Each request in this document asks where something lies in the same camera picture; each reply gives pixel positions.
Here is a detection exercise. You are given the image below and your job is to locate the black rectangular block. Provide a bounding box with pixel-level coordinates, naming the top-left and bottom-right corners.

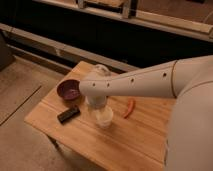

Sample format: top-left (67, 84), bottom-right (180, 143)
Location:
top-left (57, 106), bottom-right (80, 124)

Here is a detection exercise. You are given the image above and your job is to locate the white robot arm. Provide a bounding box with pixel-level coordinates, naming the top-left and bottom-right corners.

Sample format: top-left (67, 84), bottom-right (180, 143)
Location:
top-left (79, 55), bottom-right (213, 171)

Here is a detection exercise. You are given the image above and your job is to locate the dark red bowl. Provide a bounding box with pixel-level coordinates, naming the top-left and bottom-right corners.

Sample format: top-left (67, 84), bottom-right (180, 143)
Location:
top-left (57, 79), bottom-right (80, 100)

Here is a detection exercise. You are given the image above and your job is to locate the wooden table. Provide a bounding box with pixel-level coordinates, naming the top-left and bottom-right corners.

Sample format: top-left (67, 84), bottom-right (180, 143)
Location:
top-left (23, 59), bottom-right (178, 171)

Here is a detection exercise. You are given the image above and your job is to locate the red chili pepper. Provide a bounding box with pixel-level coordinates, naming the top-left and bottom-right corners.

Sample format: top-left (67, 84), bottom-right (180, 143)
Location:
top-left (123, 99), bottom-right (135, 119)

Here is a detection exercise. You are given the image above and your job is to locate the dark cabinet with shelf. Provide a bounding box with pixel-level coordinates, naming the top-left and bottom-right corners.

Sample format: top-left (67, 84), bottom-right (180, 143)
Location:
top-left (0, 0), bottom-right (213, 68)

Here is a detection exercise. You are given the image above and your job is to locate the white ceramic cup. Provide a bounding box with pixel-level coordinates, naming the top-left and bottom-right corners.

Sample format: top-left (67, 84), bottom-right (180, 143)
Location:
top-left (94, 106), bottom-right (113, 128)

